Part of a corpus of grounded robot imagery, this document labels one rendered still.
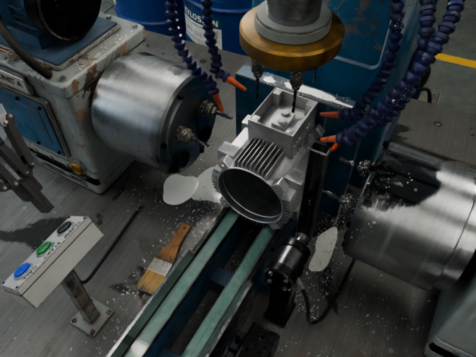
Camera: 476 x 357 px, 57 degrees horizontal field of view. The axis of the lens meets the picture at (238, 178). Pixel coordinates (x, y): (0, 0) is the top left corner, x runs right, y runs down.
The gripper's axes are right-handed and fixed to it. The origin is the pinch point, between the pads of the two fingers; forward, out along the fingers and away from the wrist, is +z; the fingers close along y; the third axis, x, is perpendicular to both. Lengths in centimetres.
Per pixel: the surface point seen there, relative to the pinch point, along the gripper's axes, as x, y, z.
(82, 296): 5.1, -5.0, 22.6
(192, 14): 94, 159, 12
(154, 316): -7.8, -1.7, 30.4
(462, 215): -57, 29, 33
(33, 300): -3.3, -12.9, 11.7
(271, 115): -21.6, 40.6, 15.3
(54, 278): -3.4, -8.2, 11.8
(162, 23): 134, 174, 12
